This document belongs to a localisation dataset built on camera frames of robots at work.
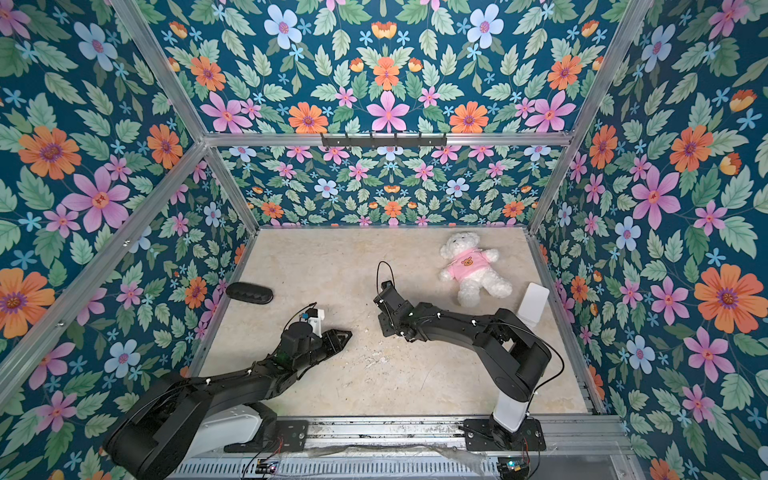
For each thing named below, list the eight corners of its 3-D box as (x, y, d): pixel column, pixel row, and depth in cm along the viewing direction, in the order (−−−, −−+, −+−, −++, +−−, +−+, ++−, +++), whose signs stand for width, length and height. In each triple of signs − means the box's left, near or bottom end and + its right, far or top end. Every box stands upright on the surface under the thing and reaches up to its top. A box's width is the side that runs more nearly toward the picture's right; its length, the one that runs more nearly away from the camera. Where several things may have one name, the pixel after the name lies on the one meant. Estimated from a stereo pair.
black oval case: (228, 300, 102) (222, 293, 98) (238, 285, 105) (232, 278, 102) (268, 308, 100) (263, 301, 96) (277, 293, 103) (272, 286, 100)
